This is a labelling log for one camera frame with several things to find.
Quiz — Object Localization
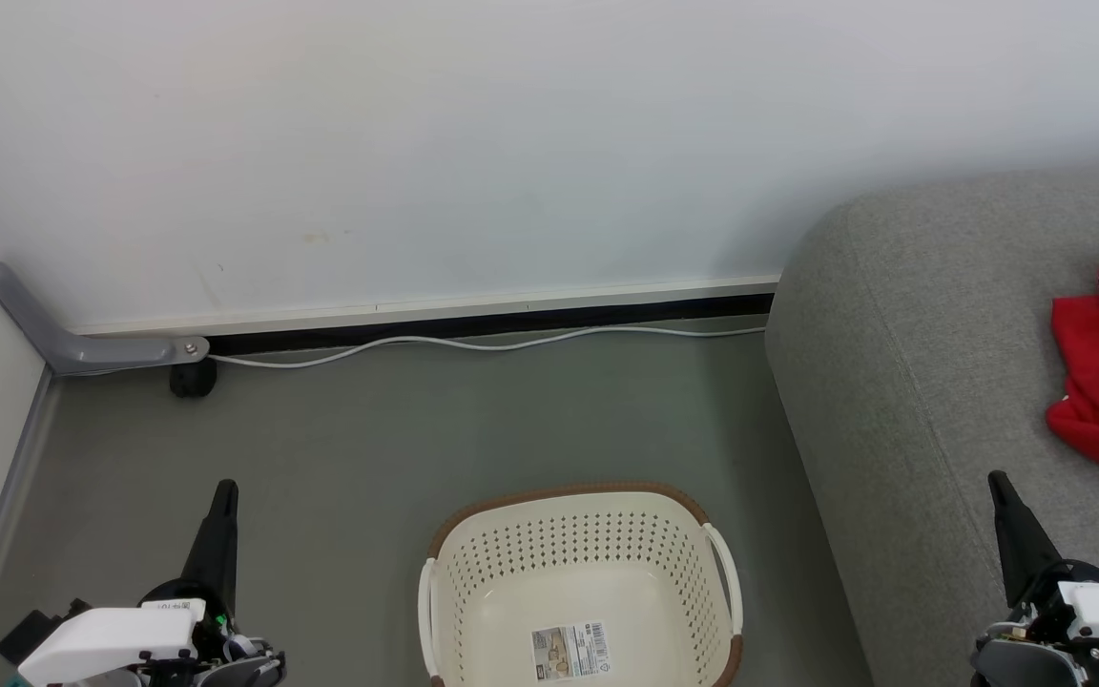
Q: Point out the grey floor skirting strip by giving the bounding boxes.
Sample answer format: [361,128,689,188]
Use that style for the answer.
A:
[0,370,61,687]

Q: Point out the white wall baseboard strip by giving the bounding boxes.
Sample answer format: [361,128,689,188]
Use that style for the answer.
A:
[73,276,780,336]

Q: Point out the grey fabric sofa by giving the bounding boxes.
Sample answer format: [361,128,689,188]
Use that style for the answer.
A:
[765,164,1099,687]

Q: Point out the cream perforated laundry basket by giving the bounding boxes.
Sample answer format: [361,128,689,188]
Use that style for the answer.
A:
[418,482,744,687]

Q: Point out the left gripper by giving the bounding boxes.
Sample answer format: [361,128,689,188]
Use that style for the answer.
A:
[0,480,287,687]

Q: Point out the paper barcode label sticker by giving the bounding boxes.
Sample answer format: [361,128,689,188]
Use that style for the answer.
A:
[530,621,611,682]

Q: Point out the white floor cable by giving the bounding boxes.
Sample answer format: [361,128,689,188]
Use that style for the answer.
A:
[208,325,768,369]

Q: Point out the black caster wheel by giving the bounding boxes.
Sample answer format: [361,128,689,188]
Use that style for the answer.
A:
[169,361,218,399]

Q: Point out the grey angled metal bracket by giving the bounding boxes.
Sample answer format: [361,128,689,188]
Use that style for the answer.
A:
[0,262,211,375]

